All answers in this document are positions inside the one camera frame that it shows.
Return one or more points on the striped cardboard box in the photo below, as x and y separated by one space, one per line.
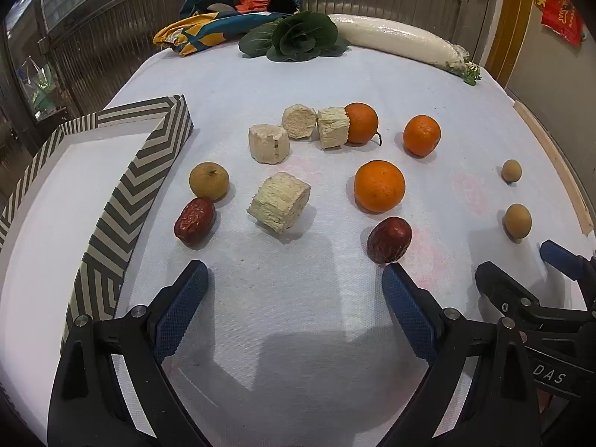
139 195

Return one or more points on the white tablecloth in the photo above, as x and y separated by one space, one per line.
298 288

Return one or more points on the red wall decoration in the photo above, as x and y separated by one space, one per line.
561 9

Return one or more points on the red date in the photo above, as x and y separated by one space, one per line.
195 221
389 240

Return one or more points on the orange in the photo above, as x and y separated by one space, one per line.
379 186
421 136
363 123

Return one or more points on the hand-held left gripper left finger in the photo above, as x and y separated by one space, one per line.
181 307

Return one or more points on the green leafy vegetable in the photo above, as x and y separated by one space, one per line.
298 35

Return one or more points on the white radish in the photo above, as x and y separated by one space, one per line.
396 37

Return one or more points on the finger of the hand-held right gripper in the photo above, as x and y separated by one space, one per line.
496 288
561 256

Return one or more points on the longan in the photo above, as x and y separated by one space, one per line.
209 181
511 171
517 221

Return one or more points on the plastic bag with greens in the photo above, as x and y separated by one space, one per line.
42 86

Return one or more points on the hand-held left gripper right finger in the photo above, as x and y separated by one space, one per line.
407 312

